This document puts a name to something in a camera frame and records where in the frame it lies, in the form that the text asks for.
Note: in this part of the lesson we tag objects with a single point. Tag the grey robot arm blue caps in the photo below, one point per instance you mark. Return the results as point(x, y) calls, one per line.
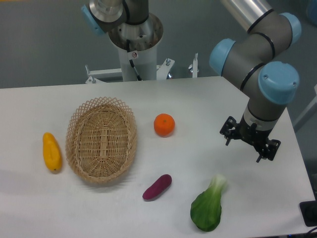
point(249, 66)

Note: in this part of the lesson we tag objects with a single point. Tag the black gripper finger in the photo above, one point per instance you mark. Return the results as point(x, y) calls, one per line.
point(267, 150)
point(230, 130)

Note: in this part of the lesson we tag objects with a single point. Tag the yellow mango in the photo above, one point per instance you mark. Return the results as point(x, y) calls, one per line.
point(51, 153)

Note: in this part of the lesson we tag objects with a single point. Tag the woven wicker basket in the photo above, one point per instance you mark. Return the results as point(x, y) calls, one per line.
point(101, 140)

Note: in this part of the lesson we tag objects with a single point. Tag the green bok choy vegetable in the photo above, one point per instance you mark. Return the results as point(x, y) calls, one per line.
point(206, 209)

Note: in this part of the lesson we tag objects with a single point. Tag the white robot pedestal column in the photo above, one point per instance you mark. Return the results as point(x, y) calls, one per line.
point(137, 43)

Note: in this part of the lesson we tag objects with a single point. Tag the white metal base frame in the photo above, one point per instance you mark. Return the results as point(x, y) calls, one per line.
point(139, 72)

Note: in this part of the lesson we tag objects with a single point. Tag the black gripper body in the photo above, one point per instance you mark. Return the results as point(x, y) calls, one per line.
point(252, 136)

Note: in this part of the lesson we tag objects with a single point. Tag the orange tangerine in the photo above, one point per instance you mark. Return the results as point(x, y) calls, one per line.
point(164, 125)

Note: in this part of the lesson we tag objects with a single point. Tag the black device at table edge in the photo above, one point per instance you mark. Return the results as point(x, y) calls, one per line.
point(309, 212)

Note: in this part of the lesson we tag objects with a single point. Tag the purple sweet potato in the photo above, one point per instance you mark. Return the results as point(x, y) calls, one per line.
point(157, 188)

